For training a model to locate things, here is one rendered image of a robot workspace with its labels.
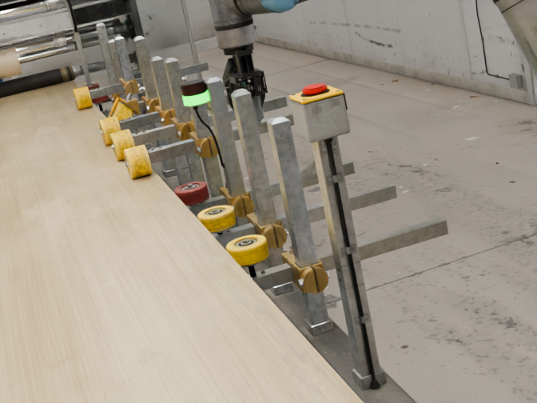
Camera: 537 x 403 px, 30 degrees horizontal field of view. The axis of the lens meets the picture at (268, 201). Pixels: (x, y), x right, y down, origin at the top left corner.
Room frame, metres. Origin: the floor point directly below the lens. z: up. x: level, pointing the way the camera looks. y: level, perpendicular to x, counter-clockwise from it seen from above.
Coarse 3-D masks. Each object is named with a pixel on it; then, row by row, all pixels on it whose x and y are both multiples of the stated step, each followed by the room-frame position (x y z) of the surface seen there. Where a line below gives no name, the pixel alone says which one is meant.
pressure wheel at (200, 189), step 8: (184, 184) 2.36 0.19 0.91; (192, 184) 2.33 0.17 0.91; (200, 184) 2.33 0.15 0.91; (176, 192) 2.31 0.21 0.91; (184, 192) 2.29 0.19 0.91; (192, 192) 2.29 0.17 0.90; (200, 192) 2.29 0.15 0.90; (208, 192) 2.32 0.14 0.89; (184, 200) 2.29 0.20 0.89; (192, 200) 2.29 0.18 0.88; (200, 200) 2.29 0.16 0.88
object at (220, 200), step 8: (344, 168) 2.40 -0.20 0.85; (352, 168) 2.41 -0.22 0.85; (304, 176) 2.38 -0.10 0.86; (312, 176) 2.38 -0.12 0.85; (272, 184) 2.36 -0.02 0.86; (304, 184) 2.38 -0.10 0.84; (312, 184) 2.38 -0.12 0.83; (272, 192) 2.36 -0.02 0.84; (280, 192) 2.36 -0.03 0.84; (208, 200) 2.34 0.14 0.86; (216, 200) 2.32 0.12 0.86; (224, 200) 2.33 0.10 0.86; (192, 208) 2.31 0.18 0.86; (200, 208) 2.31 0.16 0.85; (208, 208) 2.32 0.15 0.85
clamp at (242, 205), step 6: (222, 192) 2.35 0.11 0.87; (228, 192) 2.34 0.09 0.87; (246, 192) 2.30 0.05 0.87; (228, 198) 2.30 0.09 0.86; (234, 198) 2.28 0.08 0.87; (240, 198) 2.27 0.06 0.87; (246, 198) 2.27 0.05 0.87; (228, 204) 2.32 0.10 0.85; (234, 204) 2.27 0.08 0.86; (240, 204) 2.27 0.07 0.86; (246, 204) 2.27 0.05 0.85; (252, 204) 2.27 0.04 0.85; (234, 210) 2.26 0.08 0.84; (240, 210) 2.26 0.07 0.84; (246, 210) 2.27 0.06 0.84; (252, 210) 2.27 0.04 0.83; (240, 216) 2.27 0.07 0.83
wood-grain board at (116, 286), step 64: (0, 128) 3.72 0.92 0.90; (64, 128) 3.45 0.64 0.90; (0, 192) 2.70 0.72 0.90; (64, 192) 2.55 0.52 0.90; (128, 192) 2.42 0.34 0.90; (0, 256) 2.11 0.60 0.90; (64, 256) 2.01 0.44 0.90; (128, 256) 1.92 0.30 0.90; (192, 256) 1.84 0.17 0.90; (0, 320) 1.71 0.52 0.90; (64, 320) 1.65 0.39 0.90; (128, 320) 1.59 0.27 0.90; (192, 320) 1.53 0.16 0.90; (256, 320) 1.47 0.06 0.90; (0, 384) 1.44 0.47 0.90; (64, 384) 1.39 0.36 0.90; (128, 384) 1.34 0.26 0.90; (192, 384) 1.30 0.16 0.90; (256, 384) 1.26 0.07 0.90; (320, 384) 1.22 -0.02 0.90
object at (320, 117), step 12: (300, 96) 1.57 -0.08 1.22; (312, 96) 1.55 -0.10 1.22; (324, 96) 1.54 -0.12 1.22; (336, 96) 1.55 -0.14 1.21; (300, 108) 1.54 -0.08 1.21; (312, 108) 1.53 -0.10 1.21; (324, 108) 1.54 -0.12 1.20; (336, 108) 1.54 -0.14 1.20; (300, 120) 1.56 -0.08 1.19; (312, 120) 1.53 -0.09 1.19; (324, 120) 1.54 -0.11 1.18; (336, 120) 1.54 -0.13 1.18; (300, 132) 1.57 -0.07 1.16; (312, 132) 1.53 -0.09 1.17; (324, 132) 1.54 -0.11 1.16; (336, 132) 1.54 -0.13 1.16; (348, 132) 1.55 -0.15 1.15
